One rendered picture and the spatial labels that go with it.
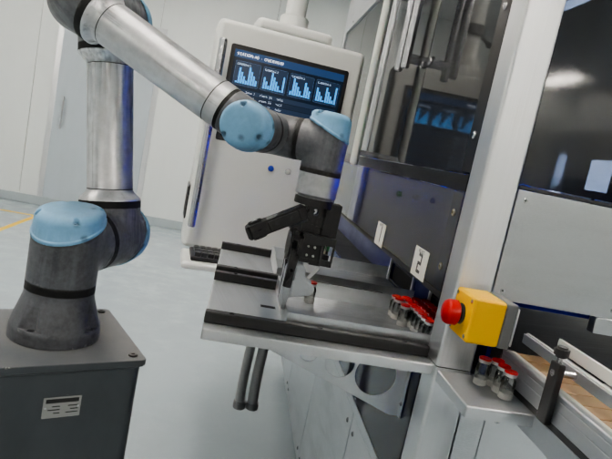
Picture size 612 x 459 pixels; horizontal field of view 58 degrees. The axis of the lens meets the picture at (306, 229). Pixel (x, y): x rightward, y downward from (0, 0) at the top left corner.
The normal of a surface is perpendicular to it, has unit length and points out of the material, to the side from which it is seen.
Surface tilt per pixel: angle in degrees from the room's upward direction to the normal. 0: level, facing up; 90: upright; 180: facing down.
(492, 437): 90
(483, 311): 90
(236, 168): 90
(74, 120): 90
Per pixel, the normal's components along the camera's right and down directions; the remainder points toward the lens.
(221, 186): 0.23, 0.18
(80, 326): 0.85, -0.06
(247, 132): -0.23, 0.08
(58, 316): 0.48, -0.08
